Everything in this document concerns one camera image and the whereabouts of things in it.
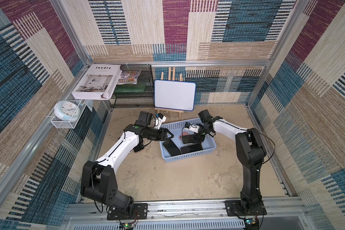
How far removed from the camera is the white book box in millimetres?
715

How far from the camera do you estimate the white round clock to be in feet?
2.10

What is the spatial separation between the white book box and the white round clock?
61mm

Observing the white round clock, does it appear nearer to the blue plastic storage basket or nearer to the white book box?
the white book box
